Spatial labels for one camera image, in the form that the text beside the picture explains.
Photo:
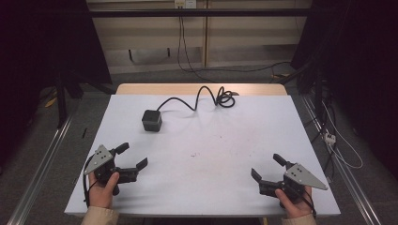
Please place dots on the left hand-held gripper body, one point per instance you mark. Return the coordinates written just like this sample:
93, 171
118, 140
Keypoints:
103, 156

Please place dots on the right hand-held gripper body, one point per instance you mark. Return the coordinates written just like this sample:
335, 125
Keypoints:
298, 175

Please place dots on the white table cover board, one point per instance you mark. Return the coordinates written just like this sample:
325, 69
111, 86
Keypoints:
203, 150

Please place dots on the black horizontal frame bar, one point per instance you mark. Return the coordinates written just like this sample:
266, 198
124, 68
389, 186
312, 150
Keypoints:
200, 12

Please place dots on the small black floor strip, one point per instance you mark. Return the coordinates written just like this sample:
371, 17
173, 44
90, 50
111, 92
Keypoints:
84, 132

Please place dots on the black curtain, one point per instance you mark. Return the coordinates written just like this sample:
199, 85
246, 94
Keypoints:
37, 47
359, 62

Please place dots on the aluminium floor rail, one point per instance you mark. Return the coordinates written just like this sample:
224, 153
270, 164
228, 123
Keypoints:
40, 168
350, 181

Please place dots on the person's right hand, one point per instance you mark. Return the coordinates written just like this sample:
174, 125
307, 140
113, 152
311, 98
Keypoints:
298, 208

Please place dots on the white wall socket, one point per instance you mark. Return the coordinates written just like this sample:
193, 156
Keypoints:
185, 3

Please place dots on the black metal stand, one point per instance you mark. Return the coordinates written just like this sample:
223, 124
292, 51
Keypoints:
62, 100

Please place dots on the white power strip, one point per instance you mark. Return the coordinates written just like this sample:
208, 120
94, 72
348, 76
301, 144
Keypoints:
329, 138

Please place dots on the black cube power adapter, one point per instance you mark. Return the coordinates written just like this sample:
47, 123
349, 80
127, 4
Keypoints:
152, 121

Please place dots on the person's left hand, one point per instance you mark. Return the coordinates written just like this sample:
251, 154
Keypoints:
100, 195

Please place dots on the wooden table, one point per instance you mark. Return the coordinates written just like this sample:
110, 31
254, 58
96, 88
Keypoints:
175, 89

